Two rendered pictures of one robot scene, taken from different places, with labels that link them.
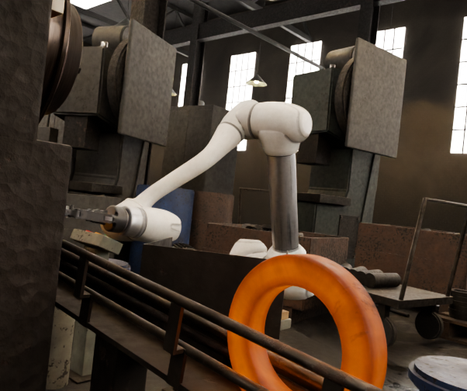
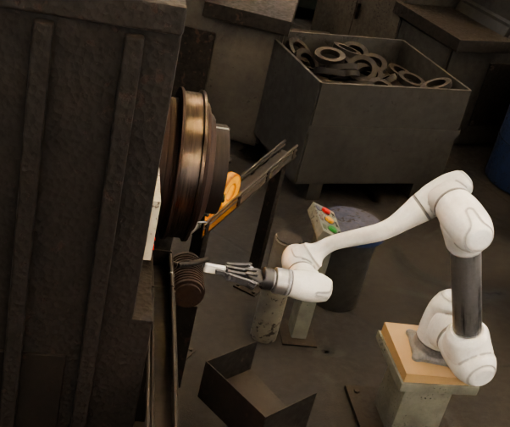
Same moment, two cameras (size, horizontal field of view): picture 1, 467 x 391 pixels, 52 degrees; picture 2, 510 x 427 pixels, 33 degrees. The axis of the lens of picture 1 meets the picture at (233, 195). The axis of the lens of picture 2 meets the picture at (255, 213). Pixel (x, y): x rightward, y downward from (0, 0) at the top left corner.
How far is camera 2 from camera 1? 196 cm
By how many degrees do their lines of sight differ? 44
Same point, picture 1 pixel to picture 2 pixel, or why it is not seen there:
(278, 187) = (453, 279)
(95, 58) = not seen: outside the picture
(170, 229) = (314, 296)
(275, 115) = (450, 220)
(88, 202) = (418, 96)
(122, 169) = not seen: outside the picture
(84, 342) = (297, 311)
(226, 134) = (408, 213)
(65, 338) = (274, 307)
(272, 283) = not seen: outside the picture
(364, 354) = not seen: outside the picture
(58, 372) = (265, 331)
